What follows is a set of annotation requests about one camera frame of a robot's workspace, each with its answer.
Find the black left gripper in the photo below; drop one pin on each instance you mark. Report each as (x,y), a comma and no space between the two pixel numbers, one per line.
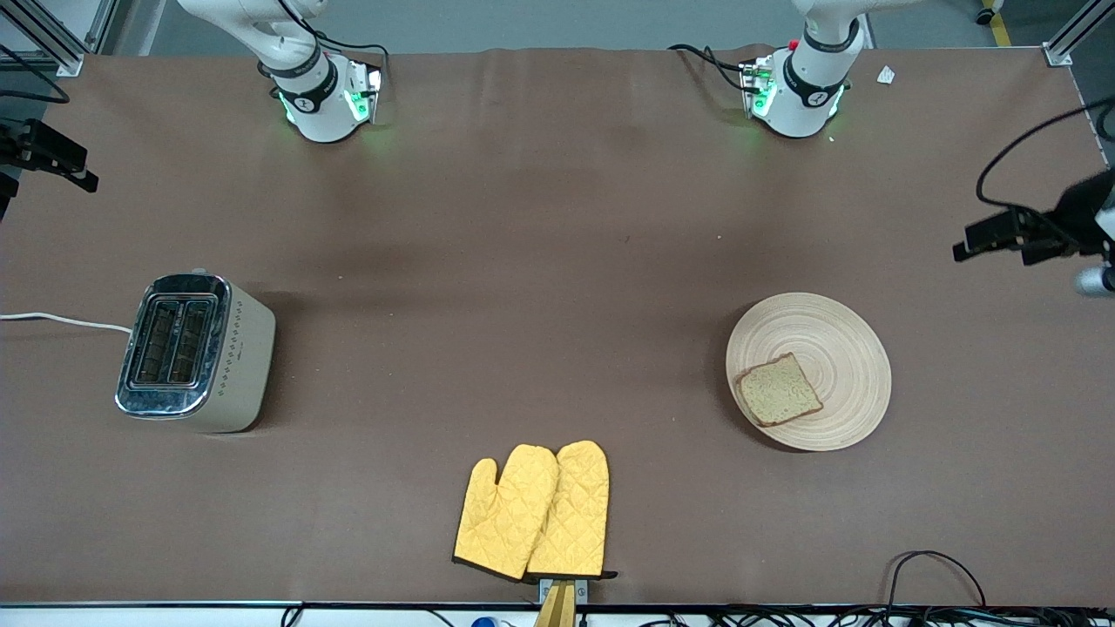
(1073,214)

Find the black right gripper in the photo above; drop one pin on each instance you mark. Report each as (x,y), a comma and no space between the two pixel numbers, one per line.
(10,144)

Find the round wooden plate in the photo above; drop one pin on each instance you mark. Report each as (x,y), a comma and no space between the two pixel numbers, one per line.
(836,348)

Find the brown-crust bread slice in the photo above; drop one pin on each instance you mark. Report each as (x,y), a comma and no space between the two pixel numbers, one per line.
(778,389)

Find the beige chrome two-slot toaster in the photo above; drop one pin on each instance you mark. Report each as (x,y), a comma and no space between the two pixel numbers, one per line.
(205,357)

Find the small white paper scrap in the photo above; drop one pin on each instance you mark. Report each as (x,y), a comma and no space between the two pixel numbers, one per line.
(886,75)

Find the black caster wheel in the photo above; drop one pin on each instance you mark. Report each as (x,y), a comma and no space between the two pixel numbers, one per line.
(986,15)

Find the brown table mat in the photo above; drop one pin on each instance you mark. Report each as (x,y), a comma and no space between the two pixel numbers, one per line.
(523,261)

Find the yellow quilted oven mitt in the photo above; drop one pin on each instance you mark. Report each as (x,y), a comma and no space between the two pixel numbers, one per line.
(505,514)
(577,514)

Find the aluminium frame post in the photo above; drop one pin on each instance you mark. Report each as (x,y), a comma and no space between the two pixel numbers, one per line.
(48,39)
(1076,35)

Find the metal bracket with wooden strip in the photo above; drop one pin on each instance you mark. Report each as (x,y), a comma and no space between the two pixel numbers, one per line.
(557,601)

